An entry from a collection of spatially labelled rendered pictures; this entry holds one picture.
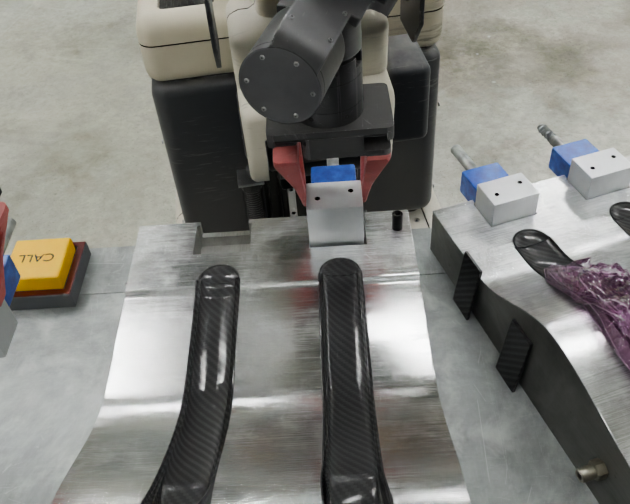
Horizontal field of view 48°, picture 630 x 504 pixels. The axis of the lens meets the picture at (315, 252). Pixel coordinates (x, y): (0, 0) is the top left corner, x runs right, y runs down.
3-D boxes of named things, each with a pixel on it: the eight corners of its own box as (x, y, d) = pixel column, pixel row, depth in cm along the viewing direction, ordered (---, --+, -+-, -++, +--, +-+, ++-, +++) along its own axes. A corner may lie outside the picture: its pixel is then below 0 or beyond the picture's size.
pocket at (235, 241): (204, 249, 72) (197, 222, 69) (256, 246, 72) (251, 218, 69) (199, 282, 68) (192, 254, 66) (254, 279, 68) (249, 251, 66)
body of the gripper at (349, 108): (394, 145, 57) (395, 63, 52) (268, 154, 58) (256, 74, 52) (386, 100, 62) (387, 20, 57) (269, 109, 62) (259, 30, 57)
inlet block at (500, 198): (433, 172, 82) (436, 133, 78) (473, 162, 83) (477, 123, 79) (488, 245, 73) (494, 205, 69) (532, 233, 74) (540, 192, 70)
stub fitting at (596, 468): (594, 465, 55) (571, 473, 54) (599, 454, 54) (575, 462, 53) (605, 480, 54) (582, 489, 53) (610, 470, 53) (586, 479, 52)
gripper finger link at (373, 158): (391, 221, 63) (391, 134, 56) (310, 227, 63) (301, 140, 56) (384, 172, 68) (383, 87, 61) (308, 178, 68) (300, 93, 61)
